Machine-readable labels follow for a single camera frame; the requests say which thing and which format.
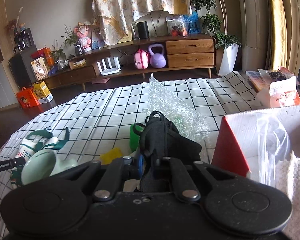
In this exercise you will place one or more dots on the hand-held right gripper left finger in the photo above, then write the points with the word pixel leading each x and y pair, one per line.
pixel 140 165

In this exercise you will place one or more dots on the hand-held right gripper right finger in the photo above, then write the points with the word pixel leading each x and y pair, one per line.
pixel 170 166

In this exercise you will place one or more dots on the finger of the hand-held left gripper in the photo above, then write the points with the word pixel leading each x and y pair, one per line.
pixel 19 162

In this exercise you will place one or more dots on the black fabric pouch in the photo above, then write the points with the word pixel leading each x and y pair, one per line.
pixel 165 140

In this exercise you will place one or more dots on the green plastic piece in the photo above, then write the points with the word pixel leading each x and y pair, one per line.
pixel 134 137

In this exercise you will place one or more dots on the clear bubble wrap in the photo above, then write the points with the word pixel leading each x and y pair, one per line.
pixel 170 105

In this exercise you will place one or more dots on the red cardboard box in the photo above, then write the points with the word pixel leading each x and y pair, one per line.
pixel 230 152

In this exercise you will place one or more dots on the clear plastic bag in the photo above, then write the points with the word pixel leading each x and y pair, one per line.
pixel 272 140

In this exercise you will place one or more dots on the mint green mug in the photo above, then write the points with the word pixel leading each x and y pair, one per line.
pixel 37 166

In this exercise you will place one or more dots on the black white checkered tablecloth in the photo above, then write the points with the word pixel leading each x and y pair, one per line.
pixel 102 110

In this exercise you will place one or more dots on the yellow carton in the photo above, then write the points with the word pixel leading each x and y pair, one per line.
pixel 41 90

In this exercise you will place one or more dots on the black low cabinet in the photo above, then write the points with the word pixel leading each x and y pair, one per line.
pixel 20 67

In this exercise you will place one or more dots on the cream snack box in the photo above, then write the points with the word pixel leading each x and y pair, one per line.
pixel 38 67

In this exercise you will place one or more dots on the white router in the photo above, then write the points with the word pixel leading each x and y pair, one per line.
pixel 108 71

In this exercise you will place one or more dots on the glass jar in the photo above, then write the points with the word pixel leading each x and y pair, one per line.
pixel 60 65

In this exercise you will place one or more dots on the pink toy suitcase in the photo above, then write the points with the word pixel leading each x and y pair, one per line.
pixel 141 60

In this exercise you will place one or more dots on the purple kettlebell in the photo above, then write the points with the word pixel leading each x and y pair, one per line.
pixel 157 60

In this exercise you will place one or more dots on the red orange gift box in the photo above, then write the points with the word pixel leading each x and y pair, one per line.
pixel 46 55

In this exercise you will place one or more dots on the wooden television cabinet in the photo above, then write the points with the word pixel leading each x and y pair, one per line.
pixel 190 55

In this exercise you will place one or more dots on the small potted plant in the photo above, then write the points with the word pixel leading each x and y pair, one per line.
pixel 78 50
pixel 57 55

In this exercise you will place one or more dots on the small cardboard box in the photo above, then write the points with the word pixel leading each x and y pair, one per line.
pixel 77 63

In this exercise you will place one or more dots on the potted tree white planter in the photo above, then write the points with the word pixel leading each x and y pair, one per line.
pixel 230 60

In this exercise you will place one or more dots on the black coffee maker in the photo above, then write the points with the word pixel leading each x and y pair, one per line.
pixel 22 40

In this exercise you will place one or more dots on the clear plastic container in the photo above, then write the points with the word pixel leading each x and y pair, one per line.
pixel 255 76

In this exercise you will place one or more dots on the pink white snack pack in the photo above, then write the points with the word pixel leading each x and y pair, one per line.
pixel 282 97

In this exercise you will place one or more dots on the blue white gift bag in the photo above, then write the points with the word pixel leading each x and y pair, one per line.
pixel 97 37

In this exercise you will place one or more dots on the black cylinder speaker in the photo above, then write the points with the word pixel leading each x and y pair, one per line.
pixel 143 30

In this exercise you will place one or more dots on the dried flower bouquet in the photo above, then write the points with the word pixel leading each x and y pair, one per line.
pixel 13 25

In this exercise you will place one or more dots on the pink plush doll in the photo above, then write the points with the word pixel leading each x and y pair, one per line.
pixel 83 40

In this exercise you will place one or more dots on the clear bag of fruit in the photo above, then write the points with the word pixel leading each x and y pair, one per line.
pixel 176 26

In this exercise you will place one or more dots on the clear bag dark snacks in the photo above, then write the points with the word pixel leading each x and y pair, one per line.
pixel 277 74

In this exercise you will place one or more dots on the blue plastic bag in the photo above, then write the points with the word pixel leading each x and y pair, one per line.
pixel 193 25

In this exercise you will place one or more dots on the floral bed sheet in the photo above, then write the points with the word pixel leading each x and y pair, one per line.
pixel 130 5

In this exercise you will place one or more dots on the white standing air conditioner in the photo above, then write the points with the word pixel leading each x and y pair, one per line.
pixel 252 17

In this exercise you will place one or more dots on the yellow curtain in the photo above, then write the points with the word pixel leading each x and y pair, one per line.
pixel 277 30

